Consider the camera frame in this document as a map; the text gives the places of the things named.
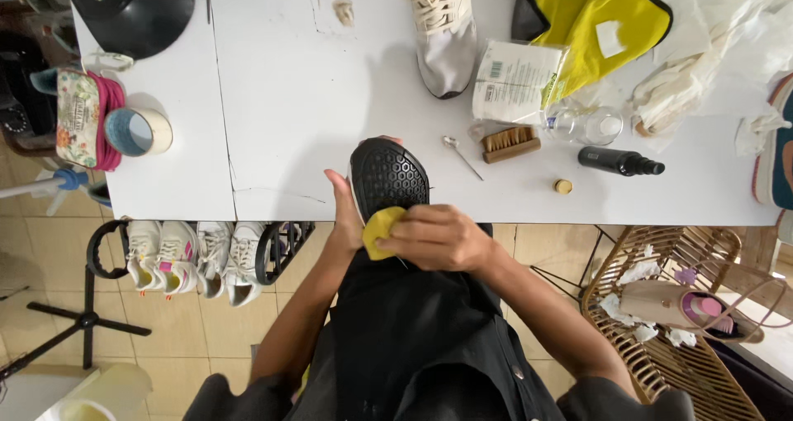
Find rattan basket chair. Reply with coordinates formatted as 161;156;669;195
581;225;781;421

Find small yellow cleaning cloth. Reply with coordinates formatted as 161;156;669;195
362;206;410;261

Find person's left hand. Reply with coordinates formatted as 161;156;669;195
323;135;404;262

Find wooden shoe brush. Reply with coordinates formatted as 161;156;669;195
481;126;541;164

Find metal spoon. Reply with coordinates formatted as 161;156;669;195
442;135;484;182

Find black spray bottle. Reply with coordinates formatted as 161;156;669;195
577;146;666;178

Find floral pouch with pink cord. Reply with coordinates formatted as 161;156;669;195
31;68;126;172

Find black sneaker with hexagon sole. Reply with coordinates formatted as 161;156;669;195
348;137;431;225

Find roll of masking tape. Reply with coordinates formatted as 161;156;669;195
103;107;174;158

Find black tripod stand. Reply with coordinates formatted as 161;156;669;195
0;266;152;381

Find crumpled white tissue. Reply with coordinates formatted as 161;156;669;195
735;112;793;157

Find white plastic gloves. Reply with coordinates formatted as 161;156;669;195
629;0;793;140

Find large yellow microfiber cloth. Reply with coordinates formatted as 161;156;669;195
512;0;674;106

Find clear glass bowl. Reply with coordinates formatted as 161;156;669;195
544;106;624;147

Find white cylindrical container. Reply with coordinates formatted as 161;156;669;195
36;363;153;421

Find person's black clothing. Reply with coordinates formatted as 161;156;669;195
183;223;698;421

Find white packet of wipes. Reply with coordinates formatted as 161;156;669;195
472;38;567;126

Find black desk lamp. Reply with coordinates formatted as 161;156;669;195
59;0;197;60

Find black rack with white sneakers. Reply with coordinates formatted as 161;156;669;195
86;219;316;308

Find grey sneaker with cream laces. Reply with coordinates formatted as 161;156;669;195
406;0;478;100

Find colourful sneaker with white sole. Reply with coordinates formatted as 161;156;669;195
751;74;793;211

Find person's right hand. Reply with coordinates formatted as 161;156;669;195
375;203;494;275

